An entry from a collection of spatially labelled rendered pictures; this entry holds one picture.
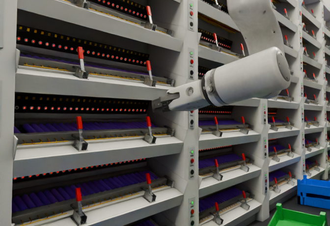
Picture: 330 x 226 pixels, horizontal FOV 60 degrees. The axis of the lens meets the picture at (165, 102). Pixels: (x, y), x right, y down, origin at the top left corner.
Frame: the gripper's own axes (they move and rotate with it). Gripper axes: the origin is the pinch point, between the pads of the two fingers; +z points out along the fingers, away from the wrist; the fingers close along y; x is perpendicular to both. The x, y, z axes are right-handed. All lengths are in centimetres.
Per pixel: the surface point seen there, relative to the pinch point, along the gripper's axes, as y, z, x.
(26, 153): -26.4, 21.3, -7.3
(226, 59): 64, 12, 27
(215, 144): 54, 21, -11
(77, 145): -13.3, 20.9, -6.5
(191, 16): 35, 9, 39
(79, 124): -12.6, 20.0, -1.0
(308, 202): 147, 19, -56
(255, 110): 100, 20, 5
